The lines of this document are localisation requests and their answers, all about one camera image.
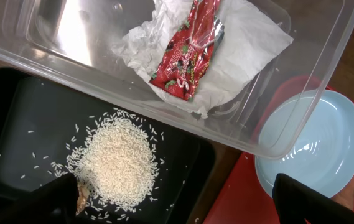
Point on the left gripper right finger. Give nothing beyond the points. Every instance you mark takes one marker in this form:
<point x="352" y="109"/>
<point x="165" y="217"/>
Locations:
<point x="298" y="203"/>

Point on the clear plastic bin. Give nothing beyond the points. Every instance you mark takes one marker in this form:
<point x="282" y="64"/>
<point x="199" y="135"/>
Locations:
<point x="272" y="61"/>

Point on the black plastic tray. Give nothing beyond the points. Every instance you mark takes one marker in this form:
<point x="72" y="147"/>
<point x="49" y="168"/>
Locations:
<point x="23" y="93"/>

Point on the red snack wrapper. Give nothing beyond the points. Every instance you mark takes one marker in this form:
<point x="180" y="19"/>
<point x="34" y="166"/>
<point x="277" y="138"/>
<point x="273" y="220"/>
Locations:
<point x="189" y="52"/>

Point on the white rice pile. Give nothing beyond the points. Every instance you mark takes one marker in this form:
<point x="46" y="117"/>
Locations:
<point x="133" y="168"/>

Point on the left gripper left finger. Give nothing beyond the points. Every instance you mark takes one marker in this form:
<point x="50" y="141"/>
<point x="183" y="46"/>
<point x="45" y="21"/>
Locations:
<point x="55" y="202"/>

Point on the light blue plate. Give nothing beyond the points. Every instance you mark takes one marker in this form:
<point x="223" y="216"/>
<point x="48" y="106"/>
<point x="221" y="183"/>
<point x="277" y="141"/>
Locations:
<point x="322" y="157"/>

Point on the brown food scrap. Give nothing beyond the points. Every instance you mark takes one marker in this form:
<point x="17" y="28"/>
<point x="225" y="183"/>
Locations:
<point x="83" y="194"/>

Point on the red serving tray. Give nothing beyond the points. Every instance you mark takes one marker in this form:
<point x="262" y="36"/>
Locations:
<point x="241" y="199"/>

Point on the white paper napkin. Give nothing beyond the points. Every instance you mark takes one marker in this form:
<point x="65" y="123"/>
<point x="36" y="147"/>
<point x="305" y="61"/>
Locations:
<point x="251" y="40"/>

